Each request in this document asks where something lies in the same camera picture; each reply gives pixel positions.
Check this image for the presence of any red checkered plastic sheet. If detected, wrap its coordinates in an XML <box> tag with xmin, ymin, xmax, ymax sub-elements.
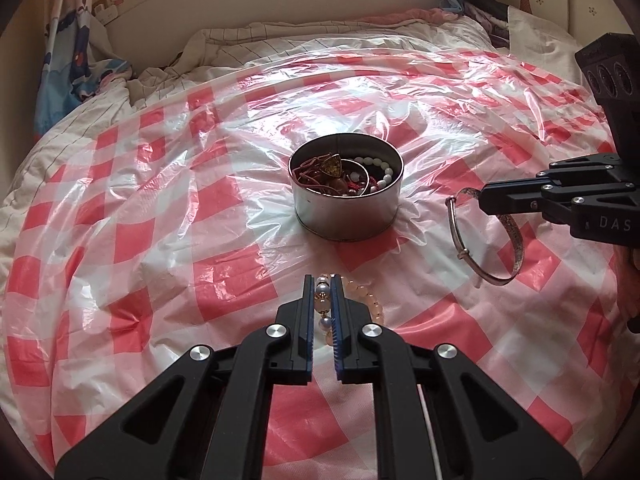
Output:
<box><xmin>0</xmin><ymin>49</ymin><xmax>640</xmax><ymax>480</ymax></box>

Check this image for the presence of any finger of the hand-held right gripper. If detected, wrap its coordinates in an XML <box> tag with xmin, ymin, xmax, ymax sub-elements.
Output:
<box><xmin>481</xmin><ymin>154</ymin><xmax>624</xmax><ymax>196</ymax></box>
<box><xmin>479</xmin><ymin>187</ymin><xmax>583</xmax><ymax>225</ymax></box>

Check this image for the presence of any white bead bracelet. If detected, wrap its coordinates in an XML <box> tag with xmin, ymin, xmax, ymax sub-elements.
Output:
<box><xmin>350</xmin><ymin>156</ymin><xmax>397</xmax><ymax>195</ymax></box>

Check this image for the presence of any pink blanket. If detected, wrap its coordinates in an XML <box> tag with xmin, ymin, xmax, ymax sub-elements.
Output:
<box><xmin>357</xmin><ymin>6</ymin><xmax>460</xmax><ymax>27</ymax></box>

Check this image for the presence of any thin silver bangle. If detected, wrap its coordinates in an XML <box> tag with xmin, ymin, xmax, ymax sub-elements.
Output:
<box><xmin>349</xmin><ymin>159</ymin><xmax>376</xmax><ymax>196</ymax></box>

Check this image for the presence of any white striped quilt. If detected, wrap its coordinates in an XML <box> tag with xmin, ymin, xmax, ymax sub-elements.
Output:
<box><xmin>0</xmin><ymin>14</ymin><xmax>506</xmax><ymax>221</ymax></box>

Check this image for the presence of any purple patterned cloth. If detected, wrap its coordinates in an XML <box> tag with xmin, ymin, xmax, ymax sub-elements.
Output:
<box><xmin>464</xmin><ymin>1</ymin><xmax>512</xmax><ymax>48</ymax></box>

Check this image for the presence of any peach bead bracelet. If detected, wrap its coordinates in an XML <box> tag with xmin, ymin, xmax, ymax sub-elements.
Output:
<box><xmin>312</xmin><ymin>273</ymin><xmax>387</xmax><ymax>347</ymax></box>

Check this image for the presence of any round metal tin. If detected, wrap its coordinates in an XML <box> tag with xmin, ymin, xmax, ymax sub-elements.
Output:
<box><xmin>288</xmin><ymin>132</ymin><xmax>404</xmax><ymax>242</ymax></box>

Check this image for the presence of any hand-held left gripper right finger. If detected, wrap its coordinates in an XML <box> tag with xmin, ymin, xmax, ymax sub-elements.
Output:
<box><xmin>329</xmin><ymin>274</ymin><xmax>584</xmax><ymax>480</ymax></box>

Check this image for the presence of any white pillow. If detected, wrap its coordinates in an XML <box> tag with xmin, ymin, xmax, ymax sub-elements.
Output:
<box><xmin>506</xmin><ymin>4</ymin><xmax>583</xmax><ymax>83</ymax></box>

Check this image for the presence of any amber pendant necklace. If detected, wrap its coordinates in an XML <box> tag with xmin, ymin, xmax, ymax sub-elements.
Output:
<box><xmin>319</xmin><ymin>154</ymin><xmax>350</xmax><ymax>179</ymax></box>

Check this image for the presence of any red cord bracelet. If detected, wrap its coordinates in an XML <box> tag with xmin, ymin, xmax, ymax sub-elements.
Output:
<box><xmin>294</xmin><ymin>156</ymin><xmax>372</xmax><ymax>197</ymax></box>

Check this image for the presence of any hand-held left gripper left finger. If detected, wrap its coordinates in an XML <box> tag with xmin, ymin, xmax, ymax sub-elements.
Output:
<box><xmin>55</xmin><ymin>274</ymin><xmax>317</xmax><ymax>480</ymax></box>

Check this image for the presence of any engraved silver bangle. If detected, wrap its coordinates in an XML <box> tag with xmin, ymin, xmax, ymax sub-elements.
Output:
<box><xmin>446</xmin><ymin>186</ymin><xmax>525</xmax><ymax>287</ymax></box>

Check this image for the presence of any person's right hand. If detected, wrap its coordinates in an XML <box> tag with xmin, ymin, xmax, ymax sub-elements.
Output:
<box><xmin>616</xmin><ymin>249</ymin><xmax>640</xmax><ymax>333</ymax></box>

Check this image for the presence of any brown bead bracelet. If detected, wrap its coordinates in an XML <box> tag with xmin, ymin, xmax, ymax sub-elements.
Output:
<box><xmin>320</xmin><ymin>175</ymin><xmax>353</xmax><ymax>199</ymax></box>

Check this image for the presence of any pearl bracelet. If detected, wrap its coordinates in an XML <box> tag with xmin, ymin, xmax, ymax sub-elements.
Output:
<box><xmin>313</xmin><ymin>275</ymin><xmax>333</xmax><ymax>337</ymax></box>

